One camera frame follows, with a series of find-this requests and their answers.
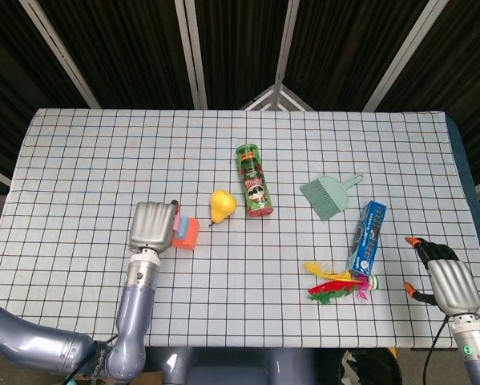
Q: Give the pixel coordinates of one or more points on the small pink foam cube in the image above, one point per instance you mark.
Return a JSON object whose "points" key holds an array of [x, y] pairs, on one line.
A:
{"points": [[176, 223]]}

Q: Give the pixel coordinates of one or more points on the blue foam cube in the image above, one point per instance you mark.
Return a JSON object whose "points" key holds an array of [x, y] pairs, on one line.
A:
{"points": [[182, 226]]}

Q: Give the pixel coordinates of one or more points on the colourful feather shuttlecock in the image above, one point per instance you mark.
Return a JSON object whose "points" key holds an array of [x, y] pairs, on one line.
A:
{"points": [[331, 286]]}

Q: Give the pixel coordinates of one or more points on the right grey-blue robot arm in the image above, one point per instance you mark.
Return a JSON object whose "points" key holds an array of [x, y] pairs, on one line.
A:
{"points": [[474, 357]]}

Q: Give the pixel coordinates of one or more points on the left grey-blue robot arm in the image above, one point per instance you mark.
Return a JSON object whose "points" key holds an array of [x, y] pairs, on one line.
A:
{"points": [[135, 305]]}

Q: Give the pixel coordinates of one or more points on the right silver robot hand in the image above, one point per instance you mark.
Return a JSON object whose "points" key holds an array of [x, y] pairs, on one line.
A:
{"points": [[456, 286]]}

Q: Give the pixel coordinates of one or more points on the long blue cardboard box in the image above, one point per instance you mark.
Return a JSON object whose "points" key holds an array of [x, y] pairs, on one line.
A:
{"points": [[367, 238]]}

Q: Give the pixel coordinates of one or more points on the green Pringles chips can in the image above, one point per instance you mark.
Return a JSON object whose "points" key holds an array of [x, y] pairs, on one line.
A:
{"points": [[254, 180]]}

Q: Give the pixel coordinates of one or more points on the black curtain panel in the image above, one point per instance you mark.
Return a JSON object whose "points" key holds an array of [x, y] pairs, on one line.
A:
{"points": [[123, 52], [7, 80], [239, 48], [472, 60], [344, 48]]}

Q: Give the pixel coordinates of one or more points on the mint green hand brush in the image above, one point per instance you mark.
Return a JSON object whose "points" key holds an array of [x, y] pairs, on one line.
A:
{"points": [[329, 196]]}

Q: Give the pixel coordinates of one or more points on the white grid-pattern tablecloth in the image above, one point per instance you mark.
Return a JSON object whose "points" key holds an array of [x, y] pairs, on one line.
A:
{"points": [[103, 160]]}

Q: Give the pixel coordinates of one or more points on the large orange foam cube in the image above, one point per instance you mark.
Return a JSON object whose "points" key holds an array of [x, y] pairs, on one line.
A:
{"points": [[189, 240]]}

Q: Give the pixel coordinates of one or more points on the grey-blue robot torso base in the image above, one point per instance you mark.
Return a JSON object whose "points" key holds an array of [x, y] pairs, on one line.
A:
{"points": [[223, 367]]}

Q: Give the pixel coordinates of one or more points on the black bag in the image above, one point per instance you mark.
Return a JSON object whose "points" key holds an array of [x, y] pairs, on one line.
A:
{"points": [[372, 369]]}

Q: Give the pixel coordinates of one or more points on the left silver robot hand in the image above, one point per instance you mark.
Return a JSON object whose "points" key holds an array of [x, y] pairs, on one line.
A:
{"points": [[151, 224]]}

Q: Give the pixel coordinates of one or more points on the yellow toy pear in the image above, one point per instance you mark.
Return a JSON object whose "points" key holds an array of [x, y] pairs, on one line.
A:
{"points": [[222, 205]]}

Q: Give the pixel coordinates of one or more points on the white triangular frame foot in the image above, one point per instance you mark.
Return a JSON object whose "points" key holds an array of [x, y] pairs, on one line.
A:
{"points": [[259, 97]]}

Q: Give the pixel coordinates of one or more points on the brown cardboard box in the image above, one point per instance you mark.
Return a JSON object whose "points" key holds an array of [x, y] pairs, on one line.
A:
{"points": [[153, 379]]}

